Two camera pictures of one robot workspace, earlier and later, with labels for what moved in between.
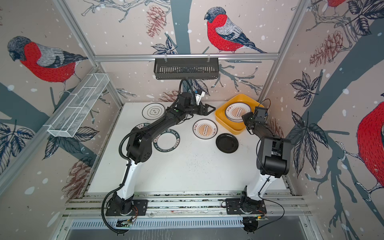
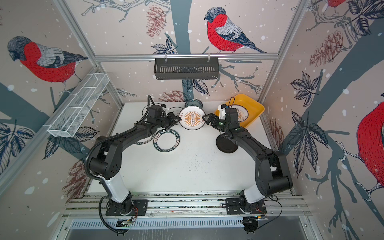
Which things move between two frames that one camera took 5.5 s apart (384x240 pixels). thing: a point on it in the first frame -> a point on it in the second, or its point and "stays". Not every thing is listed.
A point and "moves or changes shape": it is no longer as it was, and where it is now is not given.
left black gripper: (204, 113) -> (171, 116)
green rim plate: (167, 141) stays
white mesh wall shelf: (71, 116) stays
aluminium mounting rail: (186, 205) stays
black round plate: (227, 143) stays
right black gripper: (247, 116) -> (212, 119)
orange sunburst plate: (205, 129) moves or changes shape
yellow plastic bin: (233, 127) stays
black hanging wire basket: (186, 68) stays
